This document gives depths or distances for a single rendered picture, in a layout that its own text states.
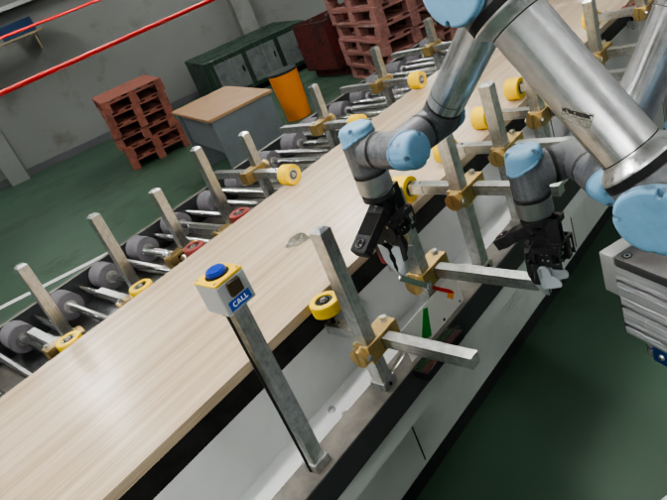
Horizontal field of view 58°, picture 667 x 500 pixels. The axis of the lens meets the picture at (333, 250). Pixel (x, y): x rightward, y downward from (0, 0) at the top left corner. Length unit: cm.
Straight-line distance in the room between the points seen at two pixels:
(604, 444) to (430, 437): 55
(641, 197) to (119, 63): 1054
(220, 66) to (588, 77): 872
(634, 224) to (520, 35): 30
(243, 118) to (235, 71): 403
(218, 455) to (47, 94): 992
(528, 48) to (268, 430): 108
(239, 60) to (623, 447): 821
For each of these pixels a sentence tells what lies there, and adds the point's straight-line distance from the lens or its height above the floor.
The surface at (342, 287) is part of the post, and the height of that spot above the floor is 101.
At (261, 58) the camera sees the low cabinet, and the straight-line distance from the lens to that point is 961.
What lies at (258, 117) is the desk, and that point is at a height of 50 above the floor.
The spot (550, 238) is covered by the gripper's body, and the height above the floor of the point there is 98.
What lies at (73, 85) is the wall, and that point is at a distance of 1111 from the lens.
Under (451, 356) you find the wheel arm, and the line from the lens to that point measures 134.
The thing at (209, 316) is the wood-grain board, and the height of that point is 90.
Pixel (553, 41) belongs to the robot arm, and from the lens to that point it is 89.
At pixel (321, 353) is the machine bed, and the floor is 75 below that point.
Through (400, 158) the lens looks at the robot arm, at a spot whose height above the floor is 127.
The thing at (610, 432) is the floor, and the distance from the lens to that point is 225.
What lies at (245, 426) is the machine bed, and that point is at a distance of 152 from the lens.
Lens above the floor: 167
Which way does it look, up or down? 26 degrees down
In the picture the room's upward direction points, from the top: 23 degrees counter-clockwise
